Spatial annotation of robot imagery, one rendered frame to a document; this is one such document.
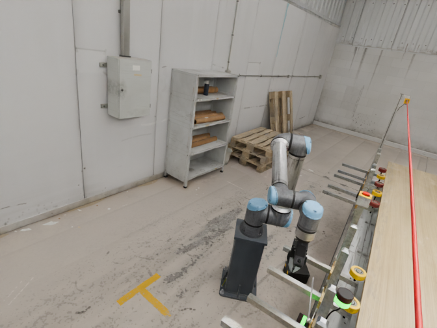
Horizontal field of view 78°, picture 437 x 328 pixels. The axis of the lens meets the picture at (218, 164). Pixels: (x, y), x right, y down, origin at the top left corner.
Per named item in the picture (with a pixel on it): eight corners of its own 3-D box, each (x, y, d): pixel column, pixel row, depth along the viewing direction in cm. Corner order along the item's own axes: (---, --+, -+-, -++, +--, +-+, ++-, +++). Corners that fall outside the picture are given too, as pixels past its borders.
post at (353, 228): (324, 289, 165) (350, 224, 146) (325, 286, 168) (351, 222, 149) (330, 292, 163) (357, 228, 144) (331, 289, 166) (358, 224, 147)
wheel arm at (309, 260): (281, 251, 170) (283, 246, 168) (283, 248, 172) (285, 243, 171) (355, 289, 150) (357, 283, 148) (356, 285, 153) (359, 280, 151)
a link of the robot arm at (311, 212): (322, 201, 125) (326, 213, 116) (314, 223, 130) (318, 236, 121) (302, 197, 126) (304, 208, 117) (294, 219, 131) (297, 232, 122)
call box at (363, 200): (354, 205, 166) (359, 194, 163) (356, 200, 171) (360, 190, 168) (367, 209, 162) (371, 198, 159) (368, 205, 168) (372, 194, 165)
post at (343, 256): (313, 319, 145) (341, 249, 126) (314, 314, 148) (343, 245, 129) (319, 323, 144) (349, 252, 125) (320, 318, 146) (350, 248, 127)
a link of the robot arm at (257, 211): (244, 213, 221) (248, 194, 214) (265, 217, 220) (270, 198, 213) (243, 223, 207) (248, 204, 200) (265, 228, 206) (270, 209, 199)
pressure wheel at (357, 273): (350, 292, 148) (358, 276, 143) (341, 280, 155) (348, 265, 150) (362, 290, 150) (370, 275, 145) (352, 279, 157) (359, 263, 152)
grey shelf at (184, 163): (163, 176, 407) (171, 68, 345) (203, 162, 475) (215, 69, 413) (185, 188, 384) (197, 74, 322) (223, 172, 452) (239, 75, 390)
